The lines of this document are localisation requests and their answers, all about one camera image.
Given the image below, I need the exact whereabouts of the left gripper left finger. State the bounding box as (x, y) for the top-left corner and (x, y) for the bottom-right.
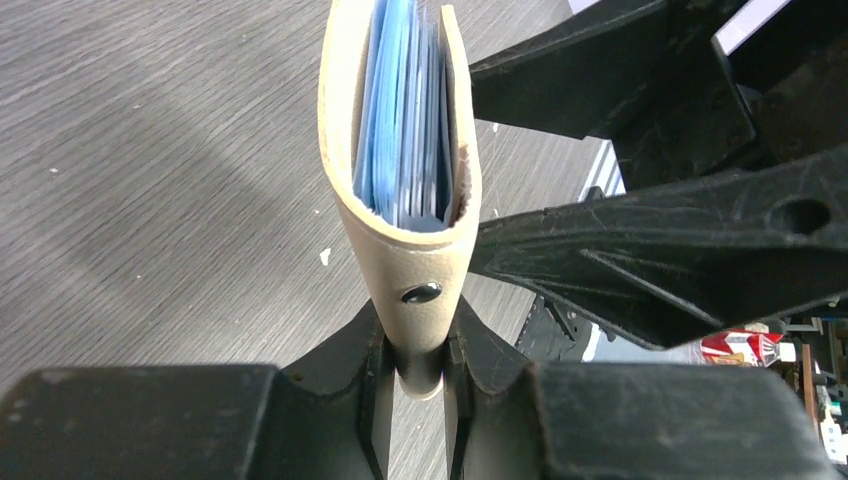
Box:
(1, 304), (394, 479)

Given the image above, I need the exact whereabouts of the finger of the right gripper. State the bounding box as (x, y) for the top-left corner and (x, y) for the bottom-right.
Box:
(470, 146), (847, 349)
(470, 0), (756, 190)

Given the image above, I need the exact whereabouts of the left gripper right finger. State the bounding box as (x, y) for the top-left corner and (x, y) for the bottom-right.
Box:
(444, 301), (838, 479)

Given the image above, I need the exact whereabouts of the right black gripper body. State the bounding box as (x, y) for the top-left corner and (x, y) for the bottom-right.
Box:
(713, 1), (847, 172)

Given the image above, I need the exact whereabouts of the beige leather card holder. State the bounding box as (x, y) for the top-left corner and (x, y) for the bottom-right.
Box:
(317, 1), (482, 399)

